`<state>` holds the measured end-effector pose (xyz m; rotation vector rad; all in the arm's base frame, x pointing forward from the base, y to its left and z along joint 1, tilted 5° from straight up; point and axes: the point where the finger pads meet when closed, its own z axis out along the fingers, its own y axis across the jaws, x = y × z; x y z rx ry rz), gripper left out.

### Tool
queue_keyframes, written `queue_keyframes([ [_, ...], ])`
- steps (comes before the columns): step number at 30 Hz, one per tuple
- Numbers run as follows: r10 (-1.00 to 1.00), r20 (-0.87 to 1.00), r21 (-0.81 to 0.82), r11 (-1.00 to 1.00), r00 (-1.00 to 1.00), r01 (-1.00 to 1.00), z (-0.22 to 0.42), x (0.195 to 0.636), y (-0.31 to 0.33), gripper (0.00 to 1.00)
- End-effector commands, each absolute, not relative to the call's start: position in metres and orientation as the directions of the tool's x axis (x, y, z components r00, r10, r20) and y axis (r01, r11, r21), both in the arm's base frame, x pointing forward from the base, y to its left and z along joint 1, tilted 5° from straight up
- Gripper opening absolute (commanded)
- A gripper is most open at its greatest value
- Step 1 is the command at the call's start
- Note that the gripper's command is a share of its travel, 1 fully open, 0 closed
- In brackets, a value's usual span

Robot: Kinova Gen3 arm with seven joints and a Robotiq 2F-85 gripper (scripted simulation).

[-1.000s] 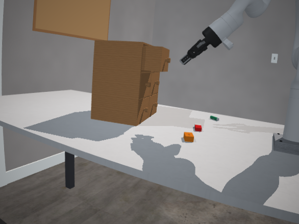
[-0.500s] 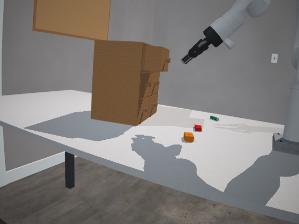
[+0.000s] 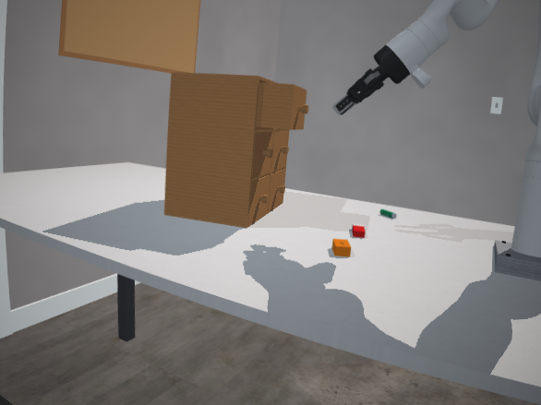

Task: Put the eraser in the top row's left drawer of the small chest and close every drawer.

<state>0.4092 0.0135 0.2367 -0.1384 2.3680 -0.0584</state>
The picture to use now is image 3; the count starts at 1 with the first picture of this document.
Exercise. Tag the brown wooden drawer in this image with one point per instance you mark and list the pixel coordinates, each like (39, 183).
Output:
(281, 106)
(277, 188)
(262, 152)
(259, 197)
(279, 149)

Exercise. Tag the brown wooden chest of drawers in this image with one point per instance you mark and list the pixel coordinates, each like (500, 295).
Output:
(210, 147)

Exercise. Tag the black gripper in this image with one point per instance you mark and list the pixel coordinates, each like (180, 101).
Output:
(390, 65)

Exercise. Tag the orange 9v battery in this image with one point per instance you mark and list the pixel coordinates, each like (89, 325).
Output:
(341, 247)

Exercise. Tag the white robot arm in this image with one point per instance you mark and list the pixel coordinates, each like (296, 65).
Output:
(414, 45)

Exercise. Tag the green battery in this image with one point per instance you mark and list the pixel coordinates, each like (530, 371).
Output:
(388, 213)

